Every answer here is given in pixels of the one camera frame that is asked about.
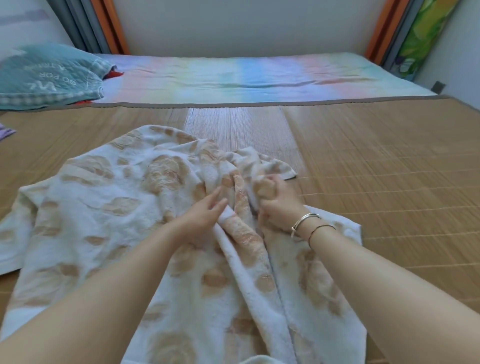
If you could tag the teal quilted pillow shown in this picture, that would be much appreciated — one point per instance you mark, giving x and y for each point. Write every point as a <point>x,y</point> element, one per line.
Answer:
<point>48,75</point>

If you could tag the beige white patterned towel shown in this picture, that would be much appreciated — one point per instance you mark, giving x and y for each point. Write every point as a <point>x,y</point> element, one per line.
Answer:
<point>131,225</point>

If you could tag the green yellow painted board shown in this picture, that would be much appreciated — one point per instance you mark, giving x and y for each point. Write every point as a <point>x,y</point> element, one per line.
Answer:
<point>423,37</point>

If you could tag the person's white garment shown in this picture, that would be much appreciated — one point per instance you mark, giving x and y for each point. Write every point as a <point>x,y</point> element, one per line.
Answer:
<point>260,360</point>

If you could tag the person's left hand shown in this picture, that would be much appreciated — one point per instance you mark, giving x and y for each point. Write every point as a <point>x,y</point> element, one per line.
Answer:
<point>198,221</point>

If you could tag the purple towel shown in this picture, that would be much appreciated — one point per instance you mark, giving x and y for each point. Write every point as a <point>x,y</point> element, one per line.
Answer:
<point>5,132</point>

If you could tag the red cloth under pillow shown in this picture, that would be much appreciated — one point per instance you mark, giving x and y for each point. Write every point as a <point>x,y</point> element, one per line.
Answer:
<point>112,74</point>

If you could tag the brown bamboo sleeping mat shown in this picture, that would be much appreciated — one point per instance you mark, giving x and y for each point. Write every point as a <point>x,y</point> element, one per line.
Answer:
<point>393,157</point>

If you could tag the grey orange curtain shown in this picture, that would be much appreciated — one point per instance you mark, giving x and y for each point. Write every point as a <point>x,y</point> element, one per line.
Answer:
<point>386,30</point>
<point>93,26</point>

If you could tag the person's left forearm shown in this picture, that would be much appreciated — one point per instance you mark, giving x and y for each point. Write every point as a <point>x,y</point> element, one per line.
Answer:
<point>75,303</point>

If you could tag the dark wall socket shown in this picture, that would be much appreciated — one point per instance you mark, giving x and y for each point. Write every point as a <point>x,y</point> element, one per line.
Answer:
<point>438,87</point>

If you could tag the person's right hand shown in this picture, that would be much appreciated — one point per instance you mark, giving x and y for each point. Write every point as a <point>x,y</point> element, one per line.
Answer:
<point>283,213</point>

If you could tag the person's right forearm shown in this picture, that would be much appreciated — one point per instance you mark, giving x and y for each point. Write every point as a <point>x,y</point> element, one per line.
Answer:
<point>405,292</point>

